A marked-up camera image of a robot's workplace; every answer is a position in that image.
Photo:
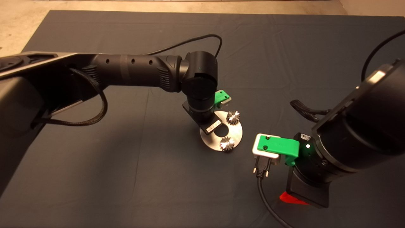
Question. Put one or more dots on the green left camera mount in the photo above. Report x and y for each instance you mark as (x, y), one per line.
(220, 96)

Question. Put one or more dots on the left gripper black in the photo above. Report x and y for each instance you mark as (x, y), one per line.
(210, 125)

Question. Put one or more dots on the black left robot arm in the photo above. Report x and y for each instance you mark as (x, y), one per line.
(133, 71)

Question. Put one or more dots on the dark steel planetary gear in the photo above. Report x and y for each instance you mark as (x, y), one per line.
(227, 144)
(233, 117)

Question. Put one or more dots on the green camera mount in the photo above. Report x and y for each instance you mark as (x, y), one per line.
(277, 145)
(220, 96)

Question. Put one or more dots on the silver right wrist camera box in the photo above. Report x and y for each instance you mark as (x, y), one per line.
(257, 153)

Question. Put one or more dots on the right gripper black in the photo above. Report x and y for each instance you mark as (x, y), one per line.
(310, 191)

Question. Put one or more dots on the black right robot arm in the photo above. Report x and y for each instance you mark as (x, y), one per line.
(364, 133)

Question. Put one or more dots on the round metal carrier plate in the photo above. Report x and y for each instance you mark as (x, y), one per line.
(237, 134)

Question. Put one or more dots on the green right camera mount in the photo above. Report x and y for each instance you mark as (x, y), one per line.
(277, 145)

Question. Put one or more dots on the dark grey table cloth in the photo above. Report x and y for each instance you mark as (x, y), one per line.
(221, 190)

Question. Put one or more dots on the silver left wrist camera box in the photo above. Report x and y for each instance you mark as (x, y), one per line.
(227, 100)

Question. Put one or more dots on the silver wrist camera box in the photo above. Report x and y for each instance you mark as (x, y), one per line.
(257, 153)
(227, 100)

